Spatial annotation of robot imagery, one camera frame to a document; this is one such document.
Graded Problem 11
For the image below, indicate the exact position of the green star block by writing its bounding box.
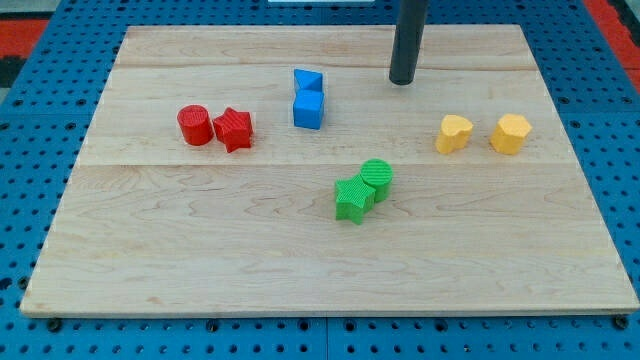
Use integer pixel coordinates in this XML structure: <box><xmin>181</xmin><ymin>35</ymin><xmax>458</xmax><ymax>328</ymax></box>
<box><xmin>334</xmin><ymin>174</ymin><xmax>376</xmax><ymax>225</ymax></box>

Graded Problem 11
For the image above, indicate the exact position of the green cylinder block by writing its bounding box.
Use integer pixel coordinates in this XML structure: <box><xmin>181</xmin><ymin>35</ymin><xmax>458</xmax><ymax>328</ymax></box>
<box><xmin>360</xmin><ymin>158</ymin><xmax>394</xmax><ymax>203</ymax></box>

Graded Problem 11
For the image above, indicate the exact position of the blue cube block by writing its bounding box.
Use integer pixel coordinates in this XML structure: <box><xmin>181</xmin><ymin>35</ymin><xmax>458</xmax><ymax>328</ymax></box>
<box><xmin>293</xmin><ymin>90</ymin><xmax>324</xmax><ymax>130</ymax></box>

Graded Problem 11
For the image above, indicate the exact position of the light wooden board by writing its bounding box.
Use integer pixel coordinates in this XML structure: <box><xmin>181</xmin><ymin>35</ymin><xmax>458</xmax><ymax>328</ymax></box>
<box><xmin>20</xmin><ymin>25</ymin><xmax>639</xmax><ymax>318</ymax></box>

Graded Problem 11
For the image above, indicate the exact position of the red star block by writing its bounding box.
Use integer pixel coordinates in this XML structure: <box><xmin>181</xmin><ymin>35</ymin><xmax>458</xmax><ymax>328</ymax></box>
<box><xmin>213</xmin><ymin>107</ymin><xmax>253</xmax><ymax>153</ymax></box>

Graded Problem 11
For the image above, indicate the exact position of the blue triangular prism block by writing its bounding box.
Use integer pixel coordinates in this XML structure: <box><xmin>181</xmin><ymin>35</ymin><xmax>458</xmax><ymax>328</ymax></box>
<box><xmin>293</xmin><ymin>68</ymin><xmax>323</xmax><ymax>92</ymax></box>

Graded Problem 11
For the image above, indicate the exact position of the red cylinder block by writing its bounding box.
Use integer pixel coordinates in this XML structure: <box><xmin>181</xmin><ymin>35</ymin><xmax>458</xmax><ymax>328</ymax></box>
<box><xmin>177</xmin><ymin>104</ymin><xmax>214</xmax><ymax>146</ymax></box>

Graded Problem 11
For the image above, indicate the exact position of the yellow heart block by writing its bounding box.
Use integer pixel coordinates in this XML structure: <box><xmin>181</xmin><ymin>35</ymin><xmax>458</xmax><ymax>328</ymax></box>
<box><xmin>435</xmin><ymin>114</ymin><xmax>474</xmax><ymax>154</ymax></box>

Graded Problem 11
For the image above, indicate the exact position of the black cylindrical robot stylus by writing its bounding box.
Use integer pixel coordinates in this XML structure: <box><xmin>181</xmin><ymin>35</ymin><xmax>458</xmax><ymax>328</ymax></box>
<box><xmin>389</xmin><ymin>0</ymin><xmax>429</xmax><ymax>86</ymax></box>

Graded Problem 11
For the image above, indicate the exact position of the yellow hexagon block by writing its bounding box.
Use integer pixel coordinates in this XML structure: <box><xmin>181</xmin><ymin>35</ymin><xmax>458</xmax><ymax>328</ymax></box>
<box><xmin>490</xmin><ymin>113</ymin><xmax>532</xmax><ymax>155</ymax></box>

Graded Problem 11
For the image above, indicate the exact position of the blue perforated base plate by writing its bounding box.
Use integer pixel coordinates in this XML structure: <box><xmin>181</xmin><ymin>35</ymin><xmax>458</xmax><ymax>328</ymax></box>
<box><xmin>1</xmin><ymin>0</ymin><xmax>639</xmax><ymax>359</ymax></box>

